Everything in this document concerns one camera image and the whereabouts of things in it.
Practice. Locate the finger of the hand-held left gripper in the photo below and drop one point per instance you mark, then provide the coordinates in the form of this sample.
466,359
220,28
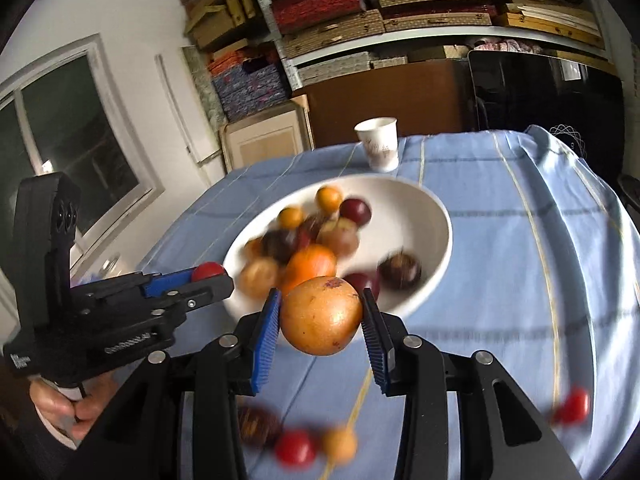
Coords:
167,282
205,292

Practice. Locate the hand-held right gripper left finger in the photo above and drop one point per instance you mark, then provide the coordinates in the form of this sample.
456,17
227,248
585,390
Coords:
265,345

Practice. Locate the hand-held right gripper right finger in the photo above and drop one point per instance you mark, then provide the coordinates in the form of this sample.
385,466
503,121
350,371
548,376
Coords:
377,345

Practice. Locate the red cherry tomato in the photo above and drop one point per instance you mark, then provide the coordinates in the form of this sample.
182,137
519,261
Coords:
310,226
209,271
296,447
572,406

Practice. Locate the dark purple round fruit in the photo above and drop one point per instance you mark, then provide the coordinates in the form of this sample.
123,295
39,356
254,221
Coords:
367,282
356,210

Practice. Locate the dark brown mangosteen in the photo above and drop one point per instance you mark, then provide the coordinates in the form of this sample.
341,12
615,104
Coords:
257,425
400,269

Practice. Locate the small dark purple fruit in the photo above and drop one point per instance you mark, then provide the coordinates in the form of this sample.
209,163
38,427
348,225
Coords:
280,246

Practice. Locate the large orange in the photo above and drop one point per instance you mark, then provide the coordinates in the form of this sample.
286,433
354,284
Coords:
310,265

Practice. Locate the small orange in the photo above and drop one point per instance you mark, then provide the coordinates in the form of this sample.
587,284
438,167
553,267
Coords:
329,199
291,216

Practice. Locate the white plate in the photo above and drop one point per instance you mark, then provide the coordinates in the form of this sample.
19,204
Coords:
415,210

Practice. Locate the person's left hand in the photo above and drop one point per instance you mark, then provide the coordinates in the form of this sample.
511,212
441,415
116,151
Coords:
65,407

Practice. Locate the blue checked tablecloth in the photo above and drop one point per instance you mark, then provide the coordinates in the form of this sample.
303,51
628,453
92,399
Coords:
490,270

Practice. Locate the white leaning strip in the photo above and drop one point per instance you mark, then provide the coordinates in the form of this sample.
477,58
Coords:
175,105

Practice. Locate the grey marbled slab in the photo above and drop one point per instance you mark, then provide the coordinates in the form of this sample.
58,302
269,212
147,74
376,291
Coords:
202,85

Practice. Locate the white paper cup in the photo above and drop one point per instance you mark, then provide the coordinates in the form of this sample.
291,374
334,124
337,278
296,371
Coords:
378,144

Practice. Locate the stack of blue patterned boxes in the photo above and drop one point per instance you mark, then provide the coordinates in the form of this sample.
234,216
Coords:
250,85

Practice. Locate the brown wooden board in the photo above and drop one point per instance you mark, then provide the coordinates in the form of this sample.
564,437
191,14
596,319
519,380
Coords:
385,100

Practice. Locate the white metal shelf rack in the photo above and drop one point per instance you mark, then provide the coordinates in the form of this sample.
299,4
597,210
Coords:
295,55

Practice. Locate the pile of wooden boxes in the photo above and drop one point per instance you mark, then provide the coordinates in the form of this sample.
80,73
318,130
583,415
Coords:
220,15

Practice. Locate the shelf stack of flat boxes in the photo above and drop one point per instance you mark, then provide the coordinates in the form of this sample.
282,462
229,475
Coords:
320,5

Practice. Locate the pink patterned cloth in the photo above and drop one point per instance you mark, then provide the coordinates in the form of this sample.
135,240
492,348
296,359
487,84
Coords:
505,45

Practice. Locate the aluminium frame window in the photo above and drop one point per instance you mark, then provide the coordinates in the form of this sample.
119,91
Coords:
65,140

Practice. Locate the wooden picture frame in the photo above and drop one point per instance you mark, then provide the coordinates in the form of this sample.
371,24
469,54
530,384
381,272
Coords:
265,140

